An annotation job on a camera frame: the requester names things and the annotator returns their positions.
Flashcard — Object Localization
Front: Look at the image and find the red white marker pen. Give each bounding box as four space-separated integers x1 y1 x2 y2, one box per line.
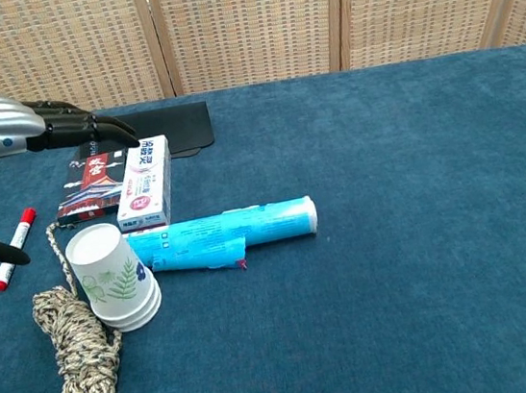
0 207 47 292

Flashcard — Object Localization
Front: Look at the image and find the dark palace print card box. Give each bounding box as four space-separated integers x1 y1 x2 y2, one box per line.
48 148 137 226

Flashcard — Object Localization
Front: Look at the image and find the white toothpaste box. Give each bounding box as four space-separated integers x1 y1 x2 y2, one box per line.
107 134 182 233

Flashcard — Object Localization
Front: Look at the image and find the black notebook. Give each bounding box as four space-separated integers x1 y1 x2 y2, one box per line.
66 100 217 173

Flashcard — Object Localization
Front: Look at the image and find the blue plastic bag roll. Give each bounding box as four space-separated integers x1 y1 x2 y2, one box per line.
119 194 325 285

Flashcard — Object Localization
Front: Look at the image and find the beige braided rope bundle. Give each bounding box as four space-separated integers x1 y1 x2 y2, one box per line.
22 215 131 393

